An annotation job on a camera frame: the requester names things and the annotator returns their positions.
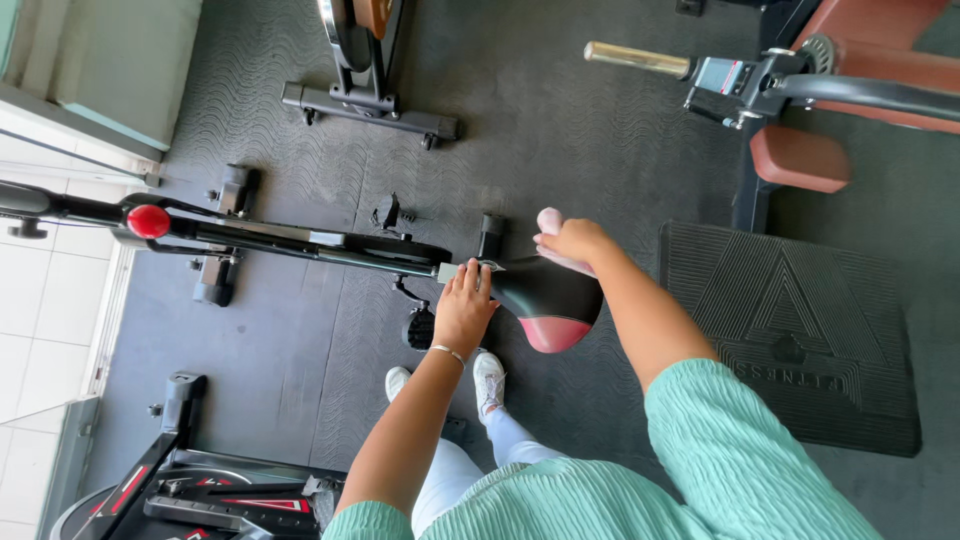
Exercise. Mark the black bike with red stripes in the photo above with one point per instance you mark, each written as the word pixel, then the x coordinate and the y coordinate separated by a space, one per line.
pixel 202 495

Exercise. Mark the white sneaker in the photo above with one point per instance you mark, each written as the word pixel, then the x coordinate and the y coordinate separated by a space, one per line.
pixel 489 382
pixel 397 381

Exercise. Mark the black ribbed rubber mat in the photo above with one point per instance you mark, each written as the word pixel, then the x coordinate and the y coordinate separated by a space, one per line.
pixel 795 337

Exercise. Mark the person's right hand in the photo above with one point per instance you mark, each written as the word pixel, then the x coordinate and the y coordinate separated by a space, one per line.
pixel 581 240

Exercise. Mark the white right sneaker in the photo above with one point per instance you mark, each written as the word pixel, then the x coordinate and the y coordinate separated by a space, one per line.
pixel 489 382

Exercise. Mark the black and red bike saddle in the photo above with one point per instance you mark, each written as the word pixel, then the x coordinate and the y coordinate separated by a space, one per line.
pixel 551 300

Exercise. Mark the person's right fingers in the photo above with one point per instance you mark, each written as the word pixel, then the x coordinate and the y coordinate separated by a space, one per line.
pixel 546 241

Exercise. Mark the light blue jeans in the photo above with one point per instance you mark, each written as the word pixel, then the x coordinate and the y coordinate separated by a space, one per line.
pixel 450 480

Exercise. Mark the gym machine with brown pads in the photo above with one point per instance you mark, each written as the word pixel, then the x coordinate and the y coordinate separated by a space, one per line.
pixel 862 75

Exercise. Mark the black exercise bike frame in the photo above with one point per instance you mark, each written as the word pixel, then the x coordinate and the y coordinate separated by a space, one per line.
pixel 300 244

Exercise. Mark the red round bike knob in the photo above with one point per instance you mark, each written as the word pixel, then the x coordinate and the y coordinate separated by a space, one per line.
pixel 148 221

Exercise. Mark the black bike pedal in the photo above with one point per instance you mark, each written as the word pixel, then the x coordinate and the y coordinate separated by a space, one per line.
pixel 420 328
pixel 388 211

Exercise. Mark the pink cleaning cloth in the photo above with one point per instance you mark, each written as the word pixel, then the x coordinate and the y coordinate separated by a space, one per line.
pixel 550 220

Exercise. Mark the mint green ribbed shirt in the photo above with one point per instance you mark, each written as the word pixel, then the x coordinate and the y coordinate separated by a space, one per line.
pixel 712 465

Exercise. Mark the white left sneaker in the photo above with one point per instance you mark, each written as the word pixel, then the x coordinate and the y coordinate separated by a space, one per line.
pixel 397 381

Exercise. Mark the exercise bike with chrome flywheel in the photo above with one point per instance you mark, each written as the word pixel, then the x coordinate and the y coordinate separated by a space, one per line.
pixel 360 90

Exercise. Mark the person's left hand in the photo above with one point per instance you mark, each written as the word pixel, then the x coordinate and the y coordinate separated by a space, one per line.
pixel 461 315

